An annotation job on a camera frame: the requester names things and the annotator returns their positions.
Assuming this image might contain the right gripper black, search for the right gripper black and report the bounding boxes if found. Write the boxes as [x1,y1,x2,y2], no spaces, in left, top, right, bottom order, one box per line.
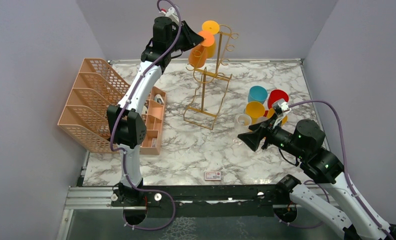
[237,112,307,159]

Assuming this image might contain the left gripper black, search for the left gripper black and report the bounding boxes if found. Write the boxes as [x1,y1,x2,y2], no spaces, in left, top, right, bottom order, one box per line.
[166,20,203,53]

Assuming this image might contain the orange wine glass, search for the orange wine glass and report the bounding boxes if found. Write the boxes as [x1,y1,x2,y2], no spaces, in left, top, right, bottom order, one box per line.
[188,30,214,68]

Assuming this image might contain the yellow wine glass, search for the yellow wine glass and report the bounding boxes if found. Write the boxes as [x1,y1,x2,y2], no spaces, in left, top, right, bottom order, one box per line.
[201,20,220,58]
[266,108,288,126]
[244,101,266,124]

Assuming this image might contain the blue wine glass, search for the blue wine glass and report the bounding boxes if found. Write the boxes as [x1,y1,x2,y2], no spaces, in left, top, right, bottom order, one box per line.
[247,85,268,104]

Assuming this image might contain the red wine glass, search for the red wine glass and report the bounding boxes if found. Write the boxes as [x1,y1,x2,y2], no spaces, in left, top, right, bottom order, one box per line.
[267,89,289,109]

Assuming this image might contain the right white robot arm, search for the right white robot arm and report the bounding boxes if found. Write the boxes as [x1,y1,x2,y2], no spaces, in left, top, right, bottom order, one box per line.
[237,119,396,240]

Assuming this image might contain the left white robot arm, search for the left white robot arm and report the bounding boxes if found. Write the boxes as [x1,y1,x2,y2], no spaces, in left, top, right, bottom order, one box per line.
[106,16,204,206]

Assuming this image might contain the gold wine glass rack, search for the gold wine glass rack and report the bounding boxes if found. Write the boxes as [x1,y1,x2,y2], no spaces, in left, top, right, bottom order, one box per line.
[183,23,239,130]

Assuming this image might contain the small red white card box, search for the small red white card box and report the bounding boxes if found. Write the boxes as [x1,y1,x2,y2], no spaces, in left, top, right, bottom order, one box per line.
[204,171,222,181]

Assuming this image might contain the peach plastic file organizer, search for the peach plastic file organizer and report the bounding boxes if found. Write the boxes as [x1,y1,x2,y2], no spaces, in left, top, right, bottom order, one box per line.
[57,58,166,155]

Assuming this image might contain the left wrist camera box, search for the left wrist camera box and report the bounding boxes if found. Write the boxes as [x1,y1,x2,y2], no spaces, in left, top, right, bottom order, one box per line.
[159,7,180,25]

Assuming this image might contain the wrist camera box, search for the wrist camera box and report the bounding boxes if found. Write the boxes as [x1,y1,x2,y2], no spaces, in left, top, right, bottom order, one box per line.
[159,7,180,25]
[272,99,291,127]

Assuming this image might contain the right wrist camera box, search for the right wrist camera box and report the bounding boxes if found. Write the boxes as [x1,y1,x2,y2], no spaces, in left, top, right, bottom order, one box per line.
[272,99,291,127]

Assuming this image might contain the black mounting rail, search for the black mounting rail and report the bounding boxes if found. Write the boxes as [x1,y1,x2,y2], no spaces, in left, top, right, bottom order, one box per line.
[110,184,298,219]

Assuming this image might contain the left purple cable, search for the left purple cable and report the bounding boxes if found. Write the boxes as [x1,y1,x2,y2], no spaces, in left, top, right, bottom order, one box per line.
[109,0,183,232]

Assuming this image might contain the purple cable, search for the purple cable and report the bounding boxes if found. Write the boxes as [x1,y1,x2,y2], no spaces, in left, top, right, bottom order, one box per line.
[109,0,183,232]
[272,100,394,240]

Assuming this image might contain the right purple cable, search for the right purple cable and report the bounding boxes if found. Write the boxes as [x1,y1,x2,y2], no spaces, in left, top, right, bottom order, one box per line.
[272,100,394,240]

